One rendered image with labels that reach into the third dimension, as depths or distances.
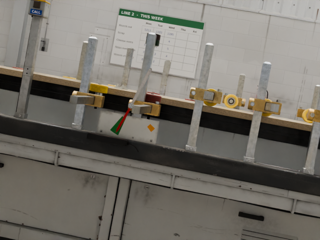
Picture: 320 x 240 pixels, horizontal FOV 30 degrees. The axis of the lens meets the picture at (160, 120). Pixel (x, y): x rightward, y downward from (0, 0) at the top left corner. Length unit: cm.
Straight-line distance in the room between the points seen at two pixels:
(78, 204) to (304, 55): 727
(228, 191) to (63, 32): 777
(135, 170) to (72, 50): 753
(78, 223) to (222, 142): 79
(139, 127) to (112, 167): 22
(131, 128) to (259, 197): 62
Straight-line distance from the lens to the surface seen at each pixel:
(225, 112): 269
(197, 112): 253
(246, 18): 978
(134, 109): 222
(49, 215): 296
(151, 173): 259
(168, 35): 977
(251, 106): 253
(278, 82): 973
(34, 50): 267
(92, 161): 263
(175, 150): 252
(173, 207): 284
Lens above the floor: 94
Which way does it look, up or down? 3 degrees down
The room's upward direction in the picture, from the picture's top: 10 degrees clockwise
